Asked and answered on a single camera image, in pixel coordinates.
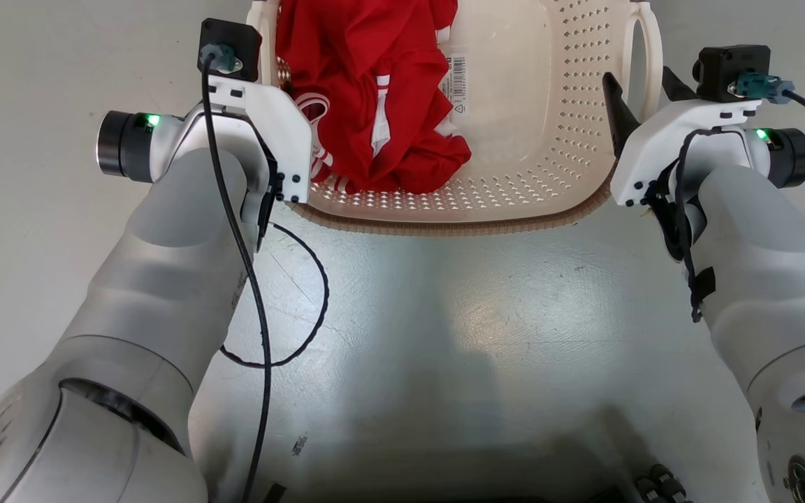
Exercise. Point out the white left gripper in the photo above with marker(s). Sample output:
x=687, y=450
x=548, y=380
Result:
x=284, y=133

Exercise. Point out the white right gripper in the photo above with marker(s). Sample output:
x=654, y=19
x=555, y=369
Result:
x=661, y=136

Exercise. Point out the beige perforated plastic laundry basket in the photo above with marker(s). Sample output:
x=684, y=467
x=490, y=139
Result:
x=535, y=140

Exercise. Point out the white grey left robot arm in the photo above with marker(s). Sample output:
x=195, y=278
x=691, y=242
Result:
x=158, y=279

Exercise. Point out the dark robot base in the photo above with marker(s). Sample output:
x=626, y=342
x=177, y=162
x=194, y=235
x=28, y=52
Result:
x=654, y=485

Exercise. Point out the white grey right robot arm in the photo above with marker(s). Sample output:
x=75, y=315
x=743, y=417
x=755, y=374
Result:
x=766, y=265

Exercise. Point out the white printed basket label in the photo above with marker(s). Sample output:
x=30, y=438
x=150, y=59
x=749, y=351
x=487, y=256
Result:
x=455, y=84

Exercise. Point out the red garment with white stripes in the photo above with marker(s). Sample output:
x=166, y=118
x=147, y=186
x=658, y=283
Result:
x=381, y=84

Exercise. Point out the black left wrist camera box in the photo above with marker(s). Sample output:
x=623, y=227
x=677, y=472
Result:
x=231, y=38

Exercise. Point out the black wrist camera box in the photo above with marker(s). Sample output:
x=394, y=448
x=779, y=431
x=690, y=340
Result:
x=724, y=70
x=231, y=38

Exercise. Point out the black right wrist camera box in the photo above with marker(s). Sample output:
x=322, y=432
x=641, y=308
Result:
x=724, y=70

